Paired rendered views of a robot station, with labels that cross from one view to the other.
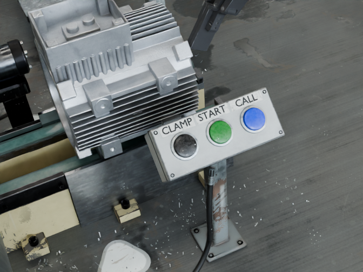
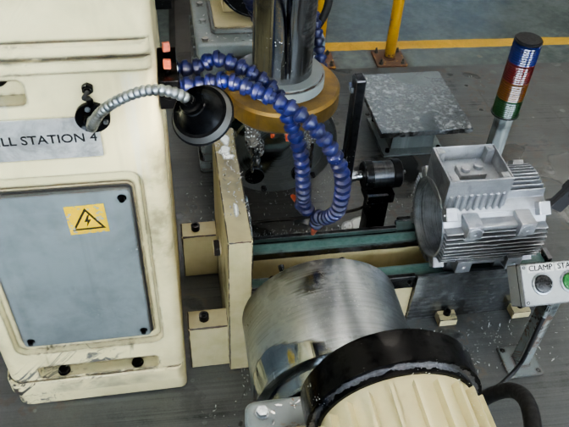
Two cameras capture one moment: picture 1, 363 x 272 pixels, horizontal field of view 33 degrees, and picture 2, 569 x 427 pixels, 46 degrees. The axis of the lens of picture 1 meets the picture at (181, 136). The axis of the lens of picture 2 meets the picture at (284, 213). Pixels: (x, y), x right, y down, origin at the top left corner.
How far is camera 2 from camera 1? 48 cm
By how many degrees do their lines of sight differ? 7
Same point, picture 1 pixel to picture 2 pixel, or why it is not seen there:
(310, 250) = not seen: outside the picture
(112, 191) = (442, 299)
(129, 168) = (463, 285)
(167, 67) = (529, 217)
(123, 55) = (498, 200)
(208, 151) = (558, 293)
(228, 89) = not seen: hidden behind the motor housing
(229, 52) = not seen: hidden behind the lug
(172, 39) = (536, 196)
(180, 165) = (536, 297)
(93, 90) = (471, 220)
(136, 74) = (502, 216)
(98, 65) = (478, 202)
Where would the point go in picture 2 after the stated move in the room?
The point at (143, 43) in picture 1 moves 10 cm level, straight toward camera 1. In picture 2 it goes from (514, 194) to (521, 232)
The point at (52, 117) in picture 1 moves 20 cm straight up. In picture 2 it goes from (406, 226) to (423, 151)
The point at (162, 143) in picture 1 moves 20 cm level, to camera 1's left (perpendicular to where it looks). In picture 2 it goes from (527, 277) to (406, 255)
